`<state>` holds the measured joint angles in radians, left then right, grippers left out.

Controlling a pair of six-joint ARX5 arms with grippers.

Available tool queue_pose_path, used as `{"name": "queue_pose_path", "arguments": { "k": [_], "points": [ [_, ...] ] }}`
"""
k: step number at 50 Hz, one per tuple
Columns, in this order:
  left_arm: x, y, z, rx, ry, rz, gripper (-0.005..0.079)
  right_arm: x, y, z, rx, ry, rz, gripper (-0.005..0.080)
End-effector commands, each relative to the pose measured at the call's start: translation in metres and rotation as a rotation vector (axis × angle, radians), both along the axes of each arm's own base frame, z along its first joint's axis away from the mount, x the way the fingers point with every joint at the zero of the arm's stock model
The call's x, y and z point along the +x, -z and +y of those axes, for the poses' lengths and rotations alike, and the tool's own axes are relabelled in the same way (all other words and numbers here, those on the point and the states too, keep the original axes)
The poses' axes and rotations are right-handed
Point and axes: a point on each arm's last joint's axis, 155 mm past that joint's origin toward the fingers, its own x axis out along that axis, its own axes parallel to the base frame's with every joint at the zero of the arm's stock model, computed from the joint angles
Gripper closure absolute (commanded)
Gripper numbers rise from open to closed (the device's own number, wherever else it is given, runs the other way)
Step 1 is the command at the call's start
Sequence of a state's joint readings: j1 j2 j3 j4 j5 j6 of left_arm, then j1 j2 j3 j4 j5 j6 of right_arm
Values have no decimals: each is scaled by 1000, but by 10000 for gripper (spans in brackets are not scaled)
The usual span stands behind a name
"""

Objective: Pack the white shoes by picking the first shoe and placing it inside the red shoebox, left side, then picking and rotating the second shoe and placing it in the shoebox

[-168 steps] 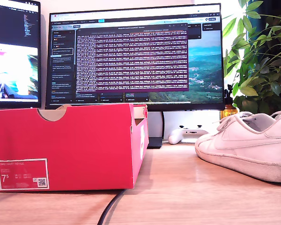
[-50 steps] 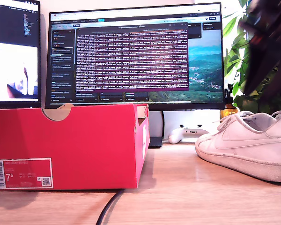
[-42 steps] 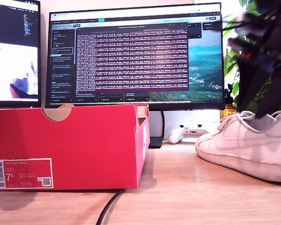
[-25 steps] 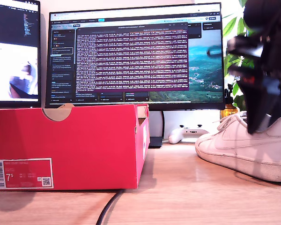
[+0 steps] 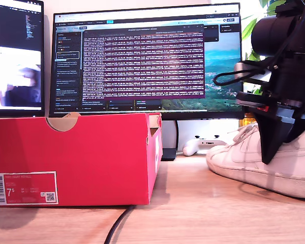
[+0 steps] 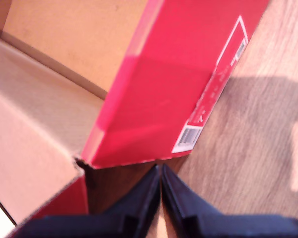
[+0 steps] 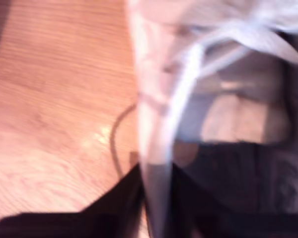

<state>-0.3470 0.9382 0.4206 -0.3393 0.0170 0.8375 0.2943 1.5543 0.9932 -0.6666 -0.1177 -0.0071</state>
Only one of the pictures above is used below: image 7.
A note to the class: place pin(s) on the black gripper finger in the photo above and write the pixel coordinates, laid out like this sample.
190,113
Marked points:
124,198
188,196

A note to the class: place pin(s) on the white lace-up shoe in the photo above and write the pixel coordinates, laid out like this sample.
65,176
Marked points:
154,49

